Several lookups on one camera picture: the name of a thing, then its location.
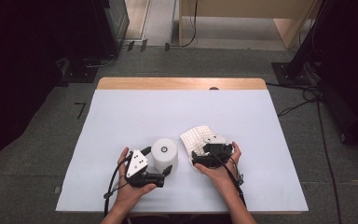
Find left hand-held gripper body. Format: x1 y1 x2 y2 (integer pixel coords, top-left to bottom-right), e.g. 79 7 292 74
125 148 167 189

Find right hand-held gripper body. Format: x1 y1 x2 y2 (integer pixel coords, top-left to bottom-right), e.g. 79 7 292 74
199 133 235 170

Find white cylindrical device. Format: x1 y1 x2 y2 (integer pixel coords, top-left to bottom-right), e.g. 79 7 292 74
150 137 179 175

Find white waffle cloth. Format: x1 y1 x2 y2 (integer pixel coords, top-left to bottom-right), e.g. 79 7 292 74
179 124 231 172

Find person's right hand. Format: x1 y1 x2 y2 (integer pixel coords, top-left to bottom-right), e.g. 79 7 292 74
193 141 243 189

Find person's left hand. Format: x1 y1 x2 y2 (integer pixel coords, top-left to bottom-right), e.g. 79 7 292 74
117 147 158 203

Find white table mat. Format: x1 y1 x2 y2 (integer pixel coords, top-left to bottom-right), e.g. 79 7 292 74
55 89 310 213

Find person's dark clothing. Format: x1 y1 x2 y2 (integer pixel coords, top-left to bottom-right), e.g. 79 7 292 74
122 214 232 224

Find black metal stand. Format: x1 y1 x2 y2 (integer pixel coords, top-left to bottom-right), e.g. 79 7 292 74
271 0 334 87

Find black cabinet with glass door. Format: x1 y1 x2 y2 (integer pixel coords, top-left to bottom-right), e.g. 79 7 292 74
91 0 131 59

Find light wooden desk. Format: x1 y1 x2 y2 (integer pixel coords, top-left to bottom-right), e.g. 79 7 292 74
178 0 322 50

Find black curtain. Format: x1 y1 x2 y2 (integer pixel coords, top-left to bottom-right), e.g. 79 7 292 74
0 0 76 183
310 0 358 155

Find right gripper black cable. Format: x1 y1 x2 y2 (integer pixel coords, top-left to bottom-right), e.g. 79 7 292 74
209 150 247 208

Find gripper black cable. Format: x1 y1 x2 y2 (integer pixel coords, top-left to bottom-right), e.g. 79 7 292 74
209 150 247 208
103 153 134 217

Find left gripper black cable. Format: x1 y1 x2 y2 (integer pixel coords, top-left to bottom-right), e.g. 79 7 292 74
103 153 134 217

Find short black floor cable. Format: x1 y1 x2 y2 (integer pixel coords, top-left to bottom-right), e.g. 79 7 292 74
277 97 320 118

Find grey floor cable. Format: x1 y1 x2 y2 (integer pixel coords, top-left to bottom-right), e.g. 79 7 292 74
85 53 118 69

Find black stand base plate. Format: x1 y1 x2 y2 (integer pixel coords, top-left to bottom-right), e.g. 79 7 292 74
62 57 100 84

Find long black floor cable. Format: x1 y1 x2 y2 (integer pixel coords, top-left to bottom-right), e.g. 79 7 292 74
265 82 343 224

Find black hanging cable with plug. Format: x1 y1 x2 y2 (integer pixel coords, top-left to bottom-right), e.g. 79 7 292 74
164 0 200 52

